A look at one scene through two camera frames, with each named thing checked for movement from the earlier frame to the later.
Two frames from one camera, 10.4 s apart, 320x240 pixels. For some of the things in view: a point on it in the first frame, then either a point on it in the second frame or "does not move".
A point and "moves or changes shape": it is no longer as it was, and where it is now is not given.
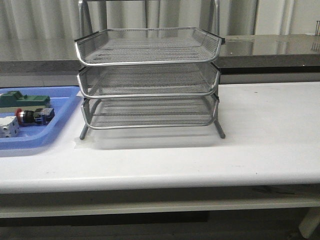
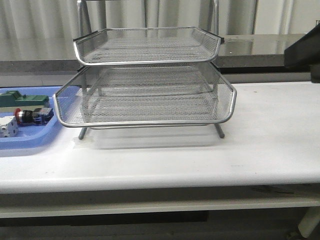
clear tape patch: [86, 143] does not move
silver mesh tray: [104, 81] moves or changes shape
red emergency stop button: [42, 116] does not move
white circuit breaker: [9, 127] does not move
